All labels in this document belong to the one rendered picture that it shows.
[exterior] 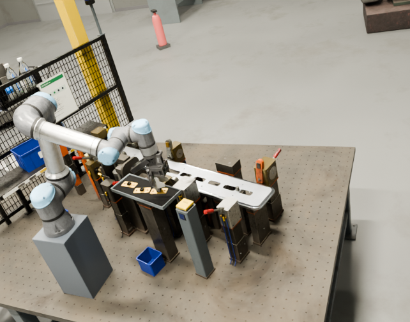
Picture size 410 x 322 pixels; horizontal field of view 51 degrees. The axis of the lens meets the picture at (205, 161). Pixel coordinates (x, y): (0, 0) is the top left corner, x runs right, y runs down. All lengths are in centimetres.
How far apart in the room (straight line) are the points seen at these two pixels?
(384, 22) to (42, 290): 573
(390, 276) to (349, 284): 27
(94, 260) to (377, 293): 175
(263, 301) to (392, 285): 118
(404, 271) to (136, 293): 175
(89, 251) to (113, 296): 27
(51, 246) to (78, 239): 13
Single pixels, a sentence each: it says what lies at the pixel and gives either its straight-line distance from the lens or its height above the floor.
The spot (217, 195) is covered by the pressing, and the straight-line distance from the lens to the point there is 223.
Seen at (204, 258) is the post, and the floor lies 83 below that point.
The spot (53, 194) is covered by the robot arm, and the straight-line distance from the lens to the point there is 212.
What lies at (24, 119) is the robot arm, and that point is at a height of 171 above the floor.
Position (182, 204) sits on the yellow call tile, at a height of 116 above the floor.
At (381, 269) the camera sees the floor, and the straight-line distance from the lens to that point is 315.
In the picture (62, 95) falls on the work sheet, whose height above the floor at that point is 130.
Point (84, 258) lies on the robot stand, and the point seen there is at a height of 93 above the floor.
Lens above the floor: 236
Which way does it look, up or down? 33 degrees down
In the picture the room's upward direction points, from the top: 14 degrees counter-clockwise
